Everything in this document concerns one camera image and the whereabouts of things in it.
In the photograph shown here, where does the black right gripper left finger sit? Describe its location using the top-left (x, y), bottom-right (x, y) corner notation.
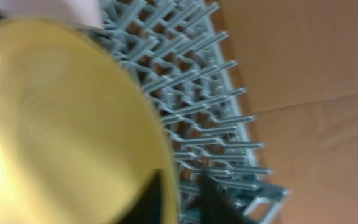
top-left (119, 170), bottom-right (163, 224)

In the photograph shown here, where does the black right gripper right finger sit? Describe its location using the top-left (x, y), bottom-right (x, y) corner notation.
top-left (199, 174), bottom-right (257, 224)

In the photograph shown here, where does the yellow plate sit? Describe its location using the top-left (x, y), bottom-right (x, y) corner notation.
top-left (0, 19), bottom-right (178, 223)

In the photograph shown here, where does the white bowl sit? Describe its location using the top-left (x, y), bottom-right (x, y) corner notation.
top-left (0, 0), bottom-right (103, 29)

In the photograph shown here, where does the grey dishwasher rack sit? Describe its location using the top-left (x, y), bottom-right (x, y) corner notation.
top-left (90, 0), bottom-right (290, 223)

